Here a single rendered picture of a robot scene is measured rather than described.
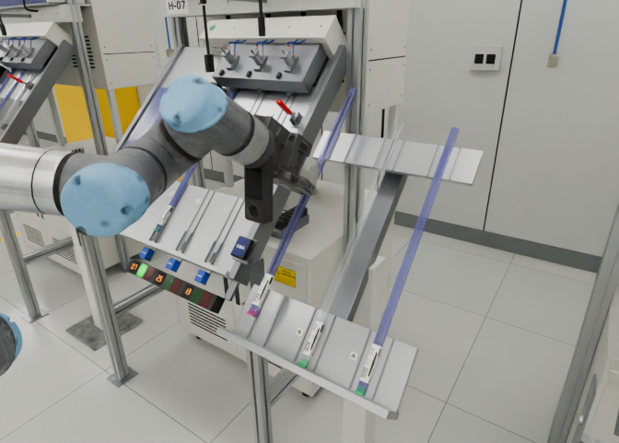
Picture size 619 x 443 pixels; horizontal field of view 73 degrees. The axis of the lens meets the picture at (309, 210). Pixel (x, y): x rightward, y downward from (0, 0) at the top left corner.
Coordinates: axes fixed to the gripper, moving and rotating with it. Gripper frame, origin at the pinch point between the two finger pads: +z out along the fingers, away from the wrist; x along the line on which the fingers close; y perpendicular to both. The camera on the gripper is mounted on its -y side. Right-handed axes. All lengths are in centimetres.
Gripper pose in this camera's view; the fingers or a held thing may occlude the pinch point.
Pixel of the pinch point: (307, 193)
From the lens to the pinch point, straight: 82.0
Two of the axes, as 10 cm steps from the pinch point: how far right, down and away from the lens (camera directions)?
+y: 3.1, -9.4, 1.1
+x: -8.3, -2.1, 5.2
